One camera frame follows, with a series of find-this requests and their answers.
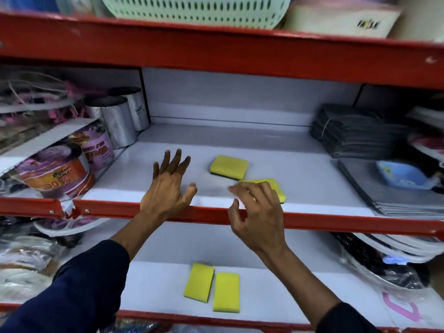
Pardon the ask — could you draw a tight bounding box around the person's right hand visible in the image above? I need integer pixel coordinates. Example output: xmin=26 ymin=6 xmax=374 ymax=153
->
xmin=227 ymin=181 xmax=288 ymax=259

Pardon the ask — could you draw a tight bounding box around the person's left hand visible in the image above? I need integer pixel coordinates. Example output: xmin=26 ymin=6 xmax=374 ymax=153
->
xmin=140 ymin=149 xmax=198 ymax=225

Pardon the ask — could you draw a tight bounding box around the person's right forearm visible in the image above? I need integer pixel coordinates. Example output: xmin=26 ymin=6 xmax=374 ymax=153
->
xmin=259 ymin=245 xmax=382 ymax=333

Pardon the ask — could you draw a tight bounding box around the person's left forearm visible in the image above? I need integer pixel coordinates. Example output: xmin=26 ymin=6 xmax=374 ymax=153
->
xmin=0 ymin=212 xmax=165 ymax=333

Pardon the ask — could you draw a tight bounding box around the yellow scrub sponge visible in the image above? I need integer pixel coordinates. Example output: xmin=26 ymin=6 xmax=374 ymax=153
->
xmin=210 ymin=155 xmax=250 ymax=181
xmin=212 ymin=272 xmax=241 ymax=313
xmin=183 ymin=263 xmax=215 ymax=303
xmin=239 ymin=178 xmax=287 ymax=204

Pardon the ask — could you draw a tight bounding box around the silver foil roll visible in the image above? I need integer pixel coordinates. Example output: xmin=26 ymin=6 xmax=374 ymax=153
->
xmin=91 ymin=96 xmax=137 ymax=150
xmin=109 ymin=86 xmax=151 ymax=132
xmin=84 ymin=97 xmax=105 ymax=122

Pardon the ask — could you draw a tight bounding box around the purple and orange packet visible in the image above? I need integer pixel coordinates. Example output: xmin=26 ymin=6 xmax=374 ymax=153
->
xmin=13 ymin=146 xmax=96 ymax=200
xmin=69 ymin=125 xmax=115 ymax=172

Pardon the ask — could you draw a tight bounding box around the red metal shelf rack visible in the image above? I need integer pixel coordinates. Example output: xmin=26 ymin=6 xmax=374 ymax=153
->
xmin=0 ymin=9 xmax=444 ymax=333

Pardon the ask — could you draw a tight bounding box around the white cardboard display tray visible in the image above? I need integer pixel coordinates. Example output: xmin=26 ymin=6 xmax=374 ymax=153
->
xmin=0 ymin=117 xmax=127 ymax=200

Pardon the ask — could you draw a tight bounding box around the stack of grey flat sheets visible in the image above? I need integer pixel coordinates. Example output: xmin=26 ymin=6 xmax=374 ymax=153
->
xmin=337 ymin=157 xmax=444 ymax=219

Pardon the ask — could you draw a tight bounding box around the stack of grey cloths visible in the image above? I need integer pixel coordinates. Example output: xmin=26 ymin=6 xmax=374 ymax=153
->
xmin=310 ymin=103 xmax=414 ymax=159

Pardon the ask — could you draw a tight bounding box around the mint green plastic basket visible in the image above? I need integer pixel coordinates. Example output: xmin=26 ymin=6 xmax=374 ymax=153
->
xmin=99 ymin=0 xmax=293 ymax=30

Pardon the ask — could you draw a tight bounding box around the stack of wrapped plates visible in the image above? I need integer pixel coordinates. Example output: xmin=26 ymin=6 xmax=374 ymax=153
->
xmin=330 ymin=232 xmax=444 ymax=292

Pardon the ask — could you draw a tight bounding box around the pile of clear bagged goods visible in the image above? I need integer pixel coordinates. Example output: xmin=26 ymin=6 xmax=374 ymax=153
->
xmin=0 ymin=218 xmax=84 ymax=304

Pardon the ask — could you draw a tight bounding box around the light blue plastic dish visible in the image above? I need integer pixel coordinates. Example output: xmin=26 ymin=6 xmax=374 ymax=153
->
xmin=376 ymin=160 xmax=435 ymax=191

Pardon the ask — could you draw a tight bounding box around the pink plastic hanger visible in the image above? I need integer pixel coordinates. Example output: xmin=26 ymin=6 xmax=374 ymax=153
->
xmin=382 ymin=291 xmax=422 ymax=323

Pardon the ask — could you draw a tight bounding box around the white and red packaged item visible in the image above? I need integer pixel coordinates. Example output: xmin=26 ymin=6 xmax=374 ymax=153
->
xmin=405 ymin=107 xmax=444 ymax=164

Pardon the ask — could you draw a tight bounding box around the blue plastic item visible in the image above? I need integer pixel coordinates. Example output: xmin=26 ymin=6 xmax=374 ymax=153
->
xmin=0 ymin=0 xmax=60 ymax=14

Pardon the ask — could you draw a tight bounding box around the white cardboard box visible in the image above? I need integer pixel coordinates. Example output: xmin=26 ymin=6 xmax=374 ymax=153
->
xmin=282 ymin=0 xmax=402 ymax=39

